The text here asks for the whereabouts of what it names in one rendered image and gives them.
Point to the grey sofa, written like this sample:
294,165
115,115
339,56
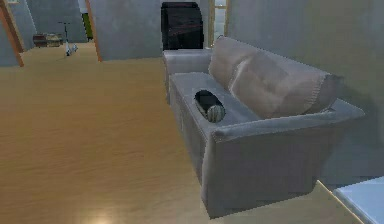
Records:
253,150

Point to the wooden window frame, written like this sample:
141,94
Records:
218,16

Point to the pale blue table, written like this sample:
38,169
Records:
365,198

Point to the beige sofa cushion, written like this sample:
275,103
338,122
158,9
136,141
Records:
273,83

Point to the brown low box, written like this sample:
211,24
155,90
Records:
47,40

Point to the black rounded cabinet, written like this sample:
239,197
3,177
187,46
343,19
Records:
181,26

